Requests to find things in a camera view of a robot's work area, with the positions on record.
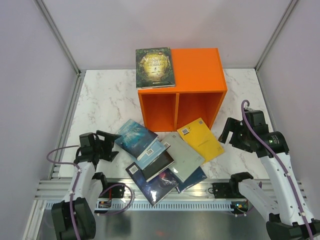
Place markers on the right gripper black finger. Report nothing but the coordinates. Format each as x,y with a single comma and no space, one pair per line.
231,125
235,140

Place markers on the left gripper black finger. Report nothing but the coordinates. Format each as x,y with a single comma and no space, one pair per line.
109,138
108,156

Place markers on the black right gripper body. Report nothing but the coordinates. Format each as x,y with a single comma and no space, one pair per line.
245,133

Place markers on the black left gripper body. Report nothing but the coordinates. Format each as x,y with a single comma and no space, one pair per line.
102,149

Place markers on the teal ocean cover book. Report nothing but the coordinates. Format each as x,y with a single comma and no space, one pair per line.
135,138

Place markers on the light blue book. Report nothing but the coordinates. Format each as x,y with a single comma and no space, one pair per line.
151,155

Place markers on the black cover book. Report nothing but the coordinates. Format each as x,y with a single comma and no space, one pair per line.
163,162

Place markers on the Alice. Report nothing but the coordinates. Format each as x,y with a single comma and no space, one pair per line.
154,68

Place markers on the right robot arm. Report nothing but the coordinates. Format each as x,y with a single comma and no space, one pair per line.
287,217

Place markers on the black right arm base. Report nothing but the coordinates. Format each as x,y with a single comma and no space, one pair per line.
221,190

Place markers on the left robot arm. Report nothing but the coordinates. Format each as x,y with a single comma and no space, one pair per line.
73,217

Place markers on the yellow book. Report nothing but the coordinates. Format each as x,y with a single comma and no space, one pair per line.
201,139

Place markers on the orange wooden shelf box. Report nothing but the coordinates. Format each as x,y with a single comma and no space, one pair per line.
199,91

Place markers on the dark blue book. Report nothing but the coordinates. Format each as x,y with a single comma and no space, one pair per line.
195,178

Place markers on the grey-green book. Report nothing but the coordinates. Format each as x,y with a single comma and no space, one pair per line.
186,159

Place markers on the dark galaxy cover book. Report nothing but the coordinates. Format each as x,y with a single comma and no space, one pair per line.
156,189

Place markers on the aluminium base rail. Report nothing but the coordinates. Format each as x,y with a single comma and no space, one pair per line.
52,191

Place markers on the white slotted cable duct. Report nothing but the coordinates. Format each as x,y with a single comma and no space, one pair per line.
165,205

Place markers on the right aluminium frame post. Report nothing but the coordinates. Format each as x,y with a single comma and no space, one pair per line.
276,33

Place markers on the aluminium frame post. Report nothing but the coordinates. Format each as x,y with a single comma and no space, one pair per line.
276,33
57,34

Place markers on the left aluminium frame post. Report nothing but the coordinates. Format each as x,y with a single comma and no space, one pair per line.
57,34

